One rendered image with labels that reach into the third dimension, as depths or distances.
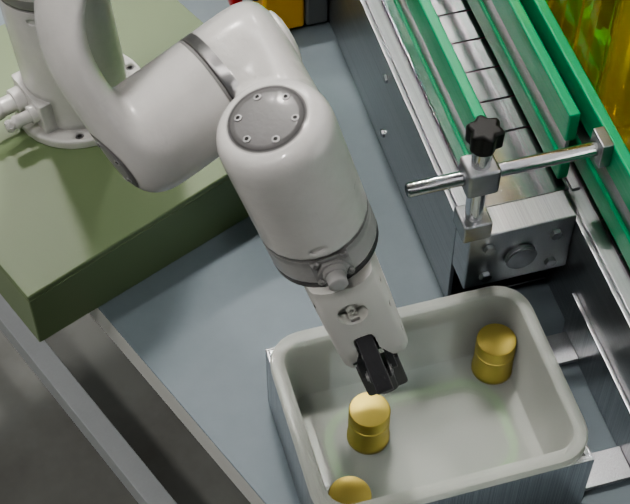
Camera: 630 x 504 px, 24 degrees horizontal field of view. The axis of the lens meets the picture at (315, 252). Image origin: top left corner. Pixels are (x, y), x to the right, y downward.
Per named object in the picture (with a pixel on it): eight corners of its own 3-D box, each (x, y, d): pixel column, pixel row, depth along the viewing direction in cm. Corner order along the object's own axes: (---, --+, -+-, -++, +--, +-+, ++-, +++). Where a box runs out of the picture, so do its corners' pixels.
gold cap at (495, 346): (517, 356, 126) (522, 328, 122) (506, 390, 124) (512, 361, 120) (477, 345, 127) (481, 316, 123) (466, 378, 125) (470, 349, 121)
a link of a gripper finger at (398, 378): (401, 367, 103) (419, 409, 108) (387, 331, 105) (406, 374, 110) (359, 383, 103) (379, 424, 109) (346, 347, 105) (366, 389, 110)
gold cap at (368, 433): (353, 459, 120) (354, 432, 116) (341, 423, 122) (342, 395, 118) (394, 449, 120) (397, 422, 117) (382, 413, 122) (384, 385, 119)
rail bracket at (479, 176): (600, 214, 121) (626, 112, 111) (408, 259, 118) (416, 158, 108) (586, 188, 122) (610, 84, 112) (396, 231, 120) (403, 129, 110)
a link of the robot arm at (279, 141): (123, 49, 93) (243, -35, 94) (177, 147, 101) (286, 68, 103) (250, 187, 84) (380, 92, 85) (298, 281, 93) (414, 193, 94)
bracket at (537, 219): (568, 271, 126) (580, 220, 120) (465, 295, 124) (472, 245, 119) (553, 239, 128) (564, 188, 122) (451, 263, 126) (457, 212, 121)
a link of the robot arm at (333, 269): (388, 252, 92) (397, 275, 94) (349, 150, 97) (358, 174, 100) (278, 295, 93) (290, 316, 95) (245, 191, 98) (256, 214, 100)
